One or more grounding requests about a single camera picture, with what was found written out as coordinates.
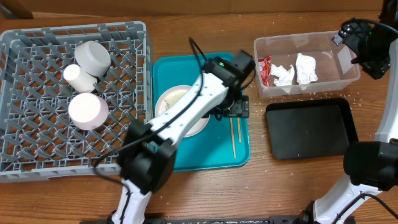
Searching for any large white plate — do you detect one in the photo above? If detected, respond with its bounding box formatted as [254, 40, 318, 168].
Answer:
[155, 85, 210, 138]

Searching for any white paper napkin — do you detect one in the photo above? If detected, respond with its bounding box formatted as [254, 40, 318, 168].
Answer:
[295, 53, 318, 85]

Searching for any white paper cup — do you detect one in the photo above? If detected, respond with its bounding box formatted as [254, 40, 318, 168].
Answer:
[63, 64, 97, 93]

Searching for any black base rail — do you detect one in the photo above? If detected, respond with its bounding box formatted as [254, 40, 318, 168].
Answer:
[144, 216, 312, 224]

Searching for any clear plastic container bin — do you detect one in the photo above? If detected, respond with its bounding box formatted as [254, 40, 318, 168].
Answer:
[254, 31, 361, 98]

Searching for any small white plate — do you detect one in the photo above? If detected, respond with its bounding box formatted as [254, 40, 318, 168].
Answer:
[68, 93, 109, 130]

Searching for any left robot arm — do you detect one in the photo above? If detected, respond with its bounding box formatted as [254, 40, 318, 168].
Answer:
[107, 51, 256, 223]

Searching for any grey bowl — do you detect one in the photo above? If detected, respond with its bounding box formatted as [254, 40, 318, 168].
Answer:
[74, 40, 111, 77]

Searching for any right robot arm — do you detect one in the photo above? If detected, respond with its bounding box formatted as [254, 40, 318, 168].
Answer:
[293, 0, 397, 223]

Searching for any teal plastic serving tray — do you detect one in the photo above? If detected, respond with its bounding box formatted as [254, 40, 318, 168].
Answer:
[152, 55, 251, 172]

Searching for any grey plastic dish rack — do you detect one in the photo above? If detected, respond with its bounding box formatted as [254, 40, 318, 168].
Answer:
[1, 21, 154, 183]

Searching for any black plastic tray bin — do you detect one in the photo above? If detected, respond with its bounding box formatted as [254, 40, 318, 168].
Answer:
[266, 98, 358, 160]

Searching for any wooden chopstick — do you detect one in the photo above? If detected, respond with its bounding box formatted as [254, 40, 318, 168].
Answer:
[237, 118, 242, 143]
[229, 118, 236, 159]

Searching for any red snack wrapper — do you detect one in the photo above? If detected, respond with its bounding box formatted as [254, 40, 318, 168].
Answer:
[258, 55, 272, 87]

